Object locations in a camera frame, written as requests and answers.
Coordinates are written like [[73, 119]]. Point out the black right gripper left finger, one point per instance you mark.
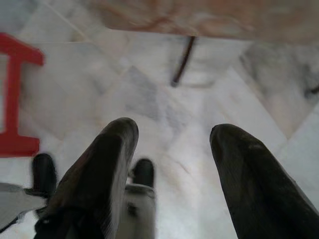
[[94, 174]]

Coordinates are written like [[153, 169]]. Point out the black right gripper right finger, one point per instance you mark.
[[256, 189]]

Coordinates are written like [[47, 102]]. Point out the robot right leg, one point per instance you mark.
[[144, 171]]

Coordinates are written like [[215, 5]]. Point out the robot leg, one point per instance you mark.
[[144, 171], [43, 171]]

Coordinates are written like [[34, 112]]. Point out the robot left leg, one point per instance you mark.
[[43, 171]]

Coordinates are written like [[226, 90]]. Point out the red stool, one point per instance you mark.
[[12, 99]]

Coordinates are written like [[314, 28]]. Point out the thin dark rod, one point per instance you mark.
[[183, 62]]

